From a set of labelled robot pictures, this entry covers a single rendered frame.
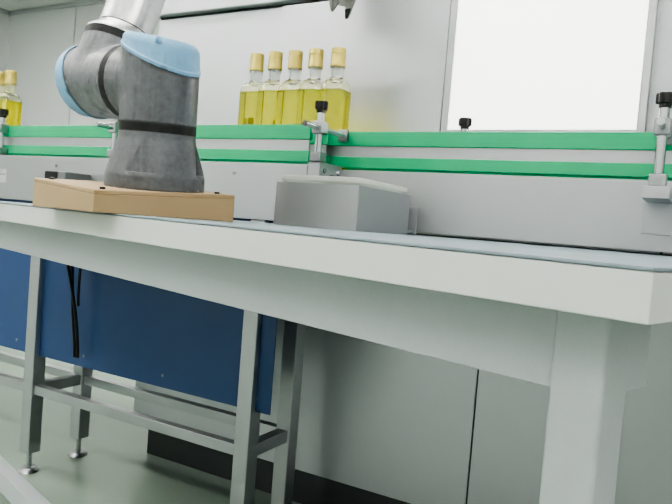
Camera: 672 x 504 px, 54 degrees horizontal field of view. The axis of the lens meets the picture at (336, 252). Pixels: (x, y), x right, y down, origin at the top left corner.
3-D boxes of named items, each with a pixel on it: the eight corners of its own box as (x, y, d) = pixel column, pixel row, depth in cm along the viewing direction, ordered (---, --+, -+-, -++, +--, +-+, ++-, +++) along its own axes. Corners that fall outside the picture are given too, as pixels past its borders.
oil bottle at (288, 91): (303, 171, 159) (310, 82, 158) (290, 168, 154) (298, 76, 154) (284, 170, 162) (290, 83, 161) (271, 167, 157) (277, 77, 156)
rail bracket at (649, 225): (671, 236, 114) (685, 105, 113) (667, 233, 99) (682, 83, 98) (641, 234, 116) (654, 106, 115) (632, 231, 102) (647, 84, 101)
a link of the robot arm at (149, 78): (152, 121, 93) (157, 22, 91) (94, 118, 101) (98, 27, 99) (214, 129, 103) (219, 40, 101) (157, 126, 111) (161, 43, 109)
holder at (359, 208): (417, 235, 135) (420, 197, 135) (355, 231, 111) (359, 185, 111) (344, 229, 144) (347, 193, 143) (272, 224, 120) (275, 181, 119)
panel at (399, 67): (645, 139, 134) (662, -31, 132) (644, 137, 131) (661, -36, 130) (278, 137, 178) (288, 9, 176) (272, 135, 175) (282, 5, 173)
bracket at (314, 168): (342, 198, 144) (344, 166, 144) (319, 195, 136) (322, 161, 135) (327, 198, 146) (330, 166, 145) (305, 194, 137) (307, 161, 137)
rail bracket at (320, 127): (348, 167, 145) (352, 110, 145) (308, 158, 131) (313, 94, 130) (336, 167, 147) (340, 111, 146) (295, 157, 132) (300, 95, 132)
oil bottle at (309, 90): (323, 171, 156) (330, 81, 155) (311, 169, 151) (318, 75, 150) (303, 171, 159) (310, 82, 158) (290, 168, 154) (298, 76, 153)
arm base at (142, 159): (129, 190, 92) (132, 118, 91) (88, 182, 103) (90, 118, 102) (222, 194, 102) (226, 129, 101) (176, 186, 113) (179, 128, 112)
